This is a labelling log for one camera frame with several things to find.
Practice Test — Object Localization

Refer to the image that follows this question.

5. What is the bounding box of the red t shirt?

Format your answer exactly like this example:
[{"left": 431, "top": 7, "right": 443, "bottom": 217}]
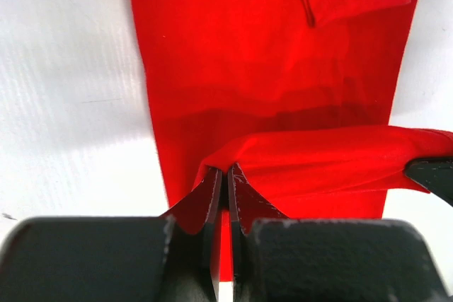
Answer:
[{"left": 124, "top": 0, "right": 453, "bottom": 284}]

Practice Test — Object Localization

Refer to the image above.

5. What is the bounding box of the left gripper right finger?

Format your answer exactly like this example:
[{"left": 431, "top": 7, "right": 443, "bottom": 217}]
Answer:
[{"left": 227, "top": 164, "right": 449, "bottom": 301}]

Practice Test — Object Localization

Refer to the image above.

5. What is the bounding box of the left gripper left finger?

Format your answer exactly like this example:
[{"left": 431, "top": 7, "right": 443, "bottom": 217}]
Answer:
[{"left": 1, "top": 168, "right": 223, "bottom": 301}]

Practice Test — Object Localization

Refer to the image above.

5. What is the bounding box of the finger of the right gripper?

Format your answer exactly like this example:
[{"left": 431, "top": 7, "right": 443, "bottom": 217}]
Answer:
[{"left": 403, "top": 156, "right": 453, "bottom": 206}]

